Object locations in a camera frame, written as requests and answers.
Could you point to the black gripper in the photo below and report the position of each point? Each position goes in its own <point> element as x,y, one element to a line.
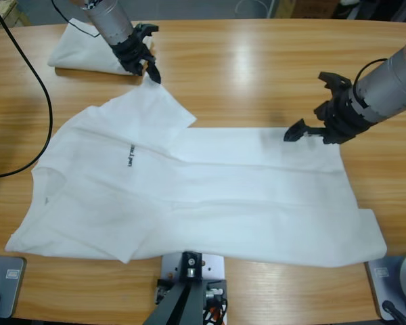
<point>132,54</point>
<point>341,118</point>

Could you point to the white t-shirt with black print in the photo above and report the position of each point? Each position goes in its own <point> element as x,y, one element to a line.
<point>206,196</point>

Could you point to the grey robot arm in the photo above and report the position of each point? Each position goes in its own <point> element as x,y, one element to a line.
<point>108,20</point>
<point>389,88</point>

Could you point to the folded white t-shirt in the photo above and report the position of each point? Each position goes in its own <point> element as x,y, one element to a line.
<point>81,50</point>

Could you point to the brown cardboard box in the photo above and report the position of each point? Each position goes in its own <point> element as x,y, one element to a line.
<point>304,7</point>

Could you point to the wooden crate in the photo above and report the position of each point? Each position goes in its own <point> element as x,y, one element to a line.
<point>17,13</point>

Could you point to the white mounting block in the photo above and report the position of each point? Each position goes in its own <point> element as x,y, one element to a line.
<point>213,267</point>

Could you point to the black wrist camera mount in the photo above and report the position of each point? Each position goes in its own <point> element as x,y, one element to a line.
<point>335,81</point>
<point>149,29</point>

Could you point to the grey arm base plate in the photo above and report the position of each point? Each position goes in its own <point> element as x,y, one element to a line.
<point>6,287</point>
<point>389,281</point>

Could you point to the dark camera stand post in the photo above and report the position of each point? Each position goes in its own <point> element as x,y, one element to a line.
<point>186,304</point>

